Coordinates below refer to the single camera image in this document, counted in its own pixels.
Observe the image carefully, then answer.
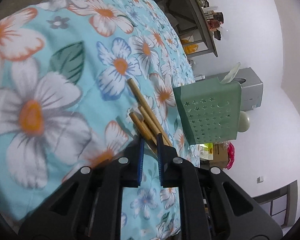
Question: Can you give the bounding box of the silver refrigerator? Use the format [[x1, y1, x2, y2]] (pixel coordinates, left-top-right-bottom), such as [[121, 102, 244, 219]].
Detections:
[[194, 67, 264, 112]]

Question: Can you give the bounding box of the yellow plastic bag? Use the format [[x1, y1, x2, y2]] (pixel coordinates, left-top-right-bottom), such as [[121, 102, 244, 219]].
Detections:
[[181, 39, 198, 55]]

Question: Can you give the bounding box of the grey wooden desk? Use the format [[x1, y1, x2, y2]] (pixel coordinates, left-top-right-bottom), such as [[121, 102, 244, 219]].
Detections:
[[162, 0, 218, 58]]

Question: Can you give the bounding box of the yellow green rice bag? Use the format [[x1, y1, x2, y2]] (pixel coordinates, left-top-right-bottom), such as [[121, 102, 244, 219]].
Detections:
[[199, 143, 213, 160]]

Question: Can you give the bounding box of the wooden chopstick two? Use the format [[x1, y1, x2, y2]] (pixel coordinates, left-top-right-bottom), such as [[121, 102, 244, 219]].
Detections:
[[138, 106, 172, 146]]

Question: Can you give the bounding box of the green plastic utensil basket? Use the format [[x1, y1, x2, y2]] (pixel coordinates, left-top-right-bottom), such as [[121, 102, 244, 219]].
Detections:
[[173, 77, 242, 145]]

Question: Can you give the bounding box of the wooden chopstick three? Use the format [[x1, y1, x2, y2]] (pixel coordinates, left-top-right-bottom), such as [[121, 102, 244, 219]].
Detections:
[[129, 112, 157, 154]]

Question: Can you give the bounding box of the wooden chopstick one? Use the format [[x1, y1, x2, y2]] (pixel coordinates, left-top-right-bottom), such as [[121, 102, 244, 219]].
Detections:
[[127, 79, 172, 146]]

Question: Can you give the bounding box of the floral blue tablecloth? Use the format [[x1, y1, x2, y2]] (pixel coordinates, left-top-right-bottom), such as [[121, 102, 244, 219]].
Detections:
[[0, 0, 199, 232]]

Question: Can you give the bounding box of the cardboard box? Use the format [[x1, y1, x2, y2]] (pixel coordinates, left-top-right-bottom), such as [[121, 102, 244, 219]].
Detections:
[[209, 143, 229, 169]]

